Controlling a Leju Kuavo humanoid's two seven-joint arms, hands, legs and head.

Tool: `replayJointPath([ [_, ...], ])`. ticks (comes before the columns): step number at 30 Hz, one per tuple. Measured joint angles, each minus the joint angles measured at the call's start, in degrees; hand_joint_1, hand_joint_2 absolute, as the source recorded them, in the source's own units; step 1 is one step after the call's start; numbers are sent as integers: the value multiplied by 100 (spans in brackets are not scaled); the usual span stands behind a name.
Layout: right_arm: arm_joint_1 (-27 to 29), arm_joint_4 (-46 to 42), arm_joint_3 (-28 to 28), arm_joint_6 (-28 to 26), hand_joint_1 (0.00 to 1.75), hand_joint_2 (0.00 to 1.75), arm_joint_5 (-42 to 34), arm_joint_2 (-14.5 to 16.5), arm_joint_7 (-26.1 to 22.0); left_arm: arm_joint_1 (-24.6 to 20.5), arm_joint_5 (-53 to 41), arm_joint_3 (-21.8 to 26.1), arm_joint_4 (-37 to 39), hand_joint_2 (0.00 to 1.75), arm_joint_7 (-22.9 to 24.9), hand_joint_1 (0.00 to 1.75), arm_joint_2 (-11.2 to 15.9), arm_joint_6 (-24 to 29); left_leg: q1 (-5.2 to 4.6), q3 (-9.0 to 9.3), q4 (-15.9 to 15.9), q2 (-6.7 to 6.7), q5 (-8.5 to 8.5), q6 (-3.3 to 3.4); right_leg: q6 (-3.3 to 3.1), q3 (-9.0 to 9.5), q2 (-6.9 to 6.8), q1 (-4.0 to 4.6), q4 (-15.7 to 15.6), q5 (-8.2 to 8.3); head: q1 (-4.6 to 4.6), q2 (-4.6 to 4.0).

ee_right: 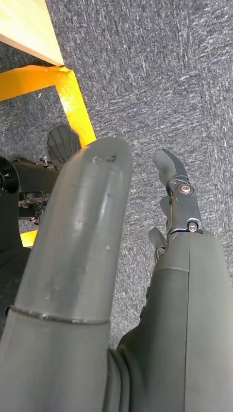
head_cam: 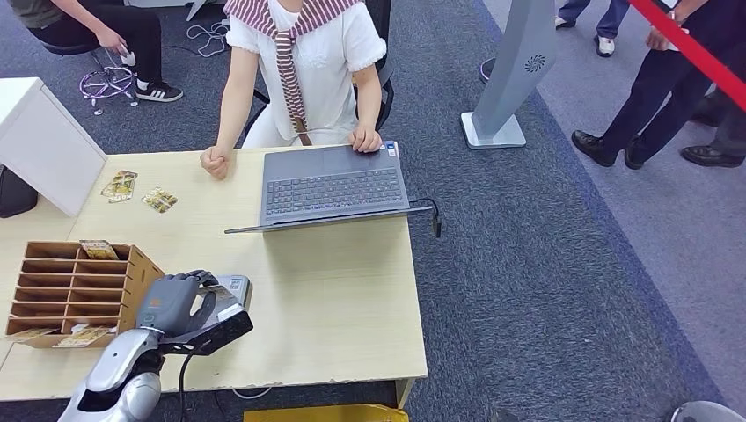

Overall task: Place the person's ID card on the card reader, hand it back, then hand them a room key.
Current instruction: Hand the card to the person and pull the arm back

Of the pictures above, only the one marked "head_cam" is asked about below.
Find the person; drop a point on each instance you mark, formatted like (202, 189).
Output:
(125, 26)
(658, 87)
(720, 148)
(609, 23)
(315, 70)

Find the wooden slotted card holder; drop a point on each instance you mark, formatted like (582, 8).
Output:
(70, 291)

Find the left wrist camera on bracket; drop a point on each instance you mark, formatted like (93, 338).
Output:
(224, 329)

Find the person's right hand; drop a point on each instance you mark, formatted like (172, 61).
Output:
(217, 162)

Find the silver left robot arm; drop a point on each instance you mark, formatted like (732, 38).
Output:
(119, 367)

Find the chrome base stool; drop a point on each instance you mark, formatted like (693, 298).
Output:
(108, 84)

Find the person's left forearm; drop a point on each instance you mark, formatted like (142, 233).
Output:
(368, 113)

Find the red barrier belt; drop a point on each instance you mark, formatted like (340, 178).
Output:
(693, 49)

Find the grey laptop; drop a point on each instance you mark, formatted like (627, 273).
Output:
(332, 186)

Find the grey card reader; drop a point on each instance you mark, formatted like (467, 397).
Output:
(239, 288)

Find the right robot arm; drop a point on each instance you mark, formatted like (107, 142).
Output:
(708, 413)

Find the white table frame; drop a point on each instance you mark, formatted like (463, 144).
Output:
(195, 7)

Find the person's right forearm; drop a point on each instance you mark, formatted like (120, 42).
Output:
(232, 122)

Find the grey kiosk stand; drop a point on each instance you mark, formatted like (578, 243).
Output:
(516, 64)

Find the yellow floor tape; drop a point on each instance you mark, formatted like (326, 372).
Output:
(326, 414)

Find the black office chair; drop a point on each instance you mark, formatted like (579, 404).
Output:
(382, 87)

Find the black round stanchion base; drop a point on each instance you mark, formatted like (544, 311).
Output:
(485, 70)

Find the person's left hand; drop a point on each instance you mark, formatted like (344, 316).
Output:
(367, 140)

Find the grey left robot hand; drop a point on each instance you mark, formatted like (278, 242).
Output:
(172, 306)

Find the black bag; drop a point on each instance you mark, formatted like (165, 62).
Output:
(14, 195)

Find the white cabinet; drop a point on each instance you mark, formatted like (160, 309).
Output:
(41, 140)

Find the beige wooden desk leg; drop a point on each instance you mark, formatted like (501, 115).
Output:
(404, 393)

